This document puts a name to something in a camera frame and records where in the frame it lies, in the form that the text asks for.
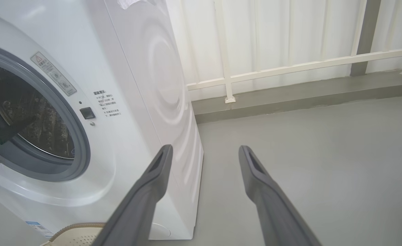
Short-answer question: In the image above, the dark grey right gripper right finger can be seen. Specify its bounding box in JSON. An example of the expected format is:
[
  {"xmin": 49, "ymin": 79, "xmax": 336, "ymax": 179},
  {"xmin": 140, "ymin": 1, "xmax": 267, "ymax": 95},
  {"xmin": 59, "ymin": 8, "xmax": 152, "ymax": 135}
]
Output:
[{"xmin": 238, "ymin": 145, "xmax": 322, "ymax": 246}]

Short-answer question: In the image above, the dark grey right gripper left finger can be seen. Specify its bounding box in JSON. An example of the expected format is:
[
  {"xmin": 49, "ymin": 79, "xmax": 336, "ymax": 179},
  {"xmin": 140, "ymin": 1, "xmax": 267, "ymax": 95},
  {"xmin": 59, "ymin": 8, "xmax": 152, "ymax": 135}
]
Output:
[{"xmin": 92, "ymin": 144, "xmax": 173, "ymax": 246}]

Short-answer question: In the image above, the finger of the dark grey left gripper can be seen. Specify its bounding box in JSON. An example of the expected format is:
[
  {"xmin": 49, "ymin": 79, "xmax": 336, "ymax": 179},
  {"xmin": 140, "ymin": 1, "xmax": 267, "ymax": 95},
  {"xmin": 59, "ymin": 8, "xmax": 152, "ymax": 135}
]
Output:
[{"xmin": 0, "ymin": 116, "xmax": 37, "ymax": 144}]

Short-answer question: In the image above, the white front-load washing machine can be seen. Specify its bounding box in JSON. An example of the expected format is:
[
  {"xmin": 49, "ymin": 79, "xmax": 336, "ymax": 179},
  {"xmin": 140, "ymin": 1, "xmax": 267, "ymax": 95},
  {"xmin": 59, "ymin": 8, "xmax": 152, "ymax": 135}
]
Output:
[{"xmin": 0, "ymin": 0, "xmax": 204, "ymax": 240}]

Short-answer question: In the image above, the cream perforated laundry basket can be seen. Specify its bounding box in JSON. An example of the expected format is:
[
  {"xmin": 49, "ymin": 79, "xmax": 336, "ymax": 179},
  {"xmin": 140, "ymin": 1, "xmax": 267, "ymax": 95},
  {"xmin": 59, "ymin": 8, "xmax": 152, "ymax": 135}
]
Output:
[{"xmin": 40, "ymin": 223, "xmax": 106, "ymax": 246}]

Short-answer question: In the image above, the grey warning sticker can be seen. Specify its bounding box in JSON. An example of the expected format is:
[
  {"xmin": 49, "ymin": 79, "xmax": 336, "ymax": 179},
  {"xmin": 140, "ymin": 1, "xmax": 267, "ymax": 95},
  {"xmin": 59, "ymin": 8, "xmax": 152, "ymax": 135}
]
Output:
[{"xmin": 30, "ymin": 51, "xmax": 77, "ymax": 97}]

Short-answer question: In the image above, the blue energy label sticker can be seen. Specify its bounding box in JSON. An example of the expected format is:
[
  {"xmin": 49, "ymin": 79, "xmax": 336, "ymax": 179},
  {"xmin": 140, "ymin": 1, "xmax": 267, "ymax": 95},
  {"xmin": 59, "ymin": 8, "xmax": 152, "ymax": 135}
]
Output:
[{"xmin": 26, "ymin": 221, "xmax": 53, "ymax": 238}]

